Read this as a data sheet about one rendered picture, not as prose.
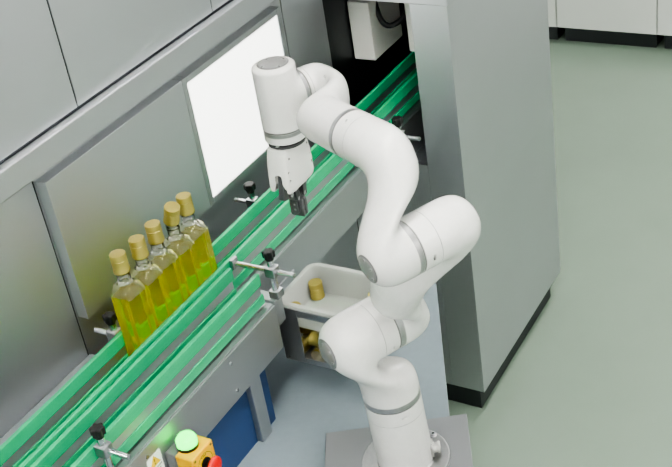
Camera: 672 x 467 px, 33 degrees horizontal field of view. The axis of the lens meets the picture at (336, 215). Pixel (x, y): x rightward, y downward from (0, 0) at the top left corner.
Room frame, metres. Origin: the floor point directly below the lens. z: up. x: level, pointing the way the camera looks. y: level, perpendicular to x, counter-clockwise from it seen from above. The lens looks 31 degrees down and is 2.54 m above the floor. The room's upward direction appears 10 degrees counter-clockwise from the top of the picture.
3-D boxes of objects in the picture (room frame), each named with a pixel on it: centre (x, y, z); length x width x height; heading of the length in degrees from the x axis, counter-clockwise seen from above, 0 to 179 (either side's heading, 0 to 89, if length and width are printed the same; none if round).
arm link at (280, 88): (2.01, 0.07, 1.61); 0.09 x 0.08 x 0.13; 118
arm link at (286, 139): (2.01, 0.07, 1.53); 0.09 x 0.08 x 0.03; 146
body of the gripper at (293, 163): (2.00, 0.07, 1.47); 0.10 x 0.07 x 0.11; 146
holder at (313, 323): (2.21, 0.06, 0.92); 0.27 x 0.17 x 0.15; 56
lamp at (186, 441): (1.76, 0.37, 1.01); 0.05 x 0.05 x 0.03
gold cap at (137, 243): (2.03, 0.41, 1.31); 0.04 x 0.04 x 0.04
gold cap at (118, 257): (1.98, 0.45, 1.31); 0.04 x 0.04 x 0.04
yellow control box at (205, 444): (1.76, 0.37, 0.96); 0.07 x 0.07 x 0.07; 56
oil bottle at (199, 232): (2.18, 0.32, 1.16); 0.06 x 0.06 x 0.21; 56
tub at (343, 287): (2.19, 0.03, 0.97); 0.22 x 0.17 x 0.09; 56
